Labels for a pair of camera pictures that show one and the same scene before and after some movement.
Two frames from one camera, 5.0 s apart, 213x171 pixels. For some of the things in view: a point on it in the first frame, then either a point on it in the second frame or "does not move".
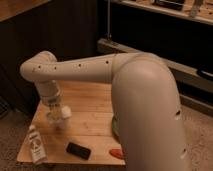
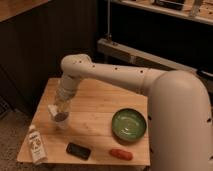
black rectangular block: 78,150 does not move
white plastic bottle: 38,152 does not move
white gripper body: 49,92 to 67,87
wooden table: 90,125 does not move
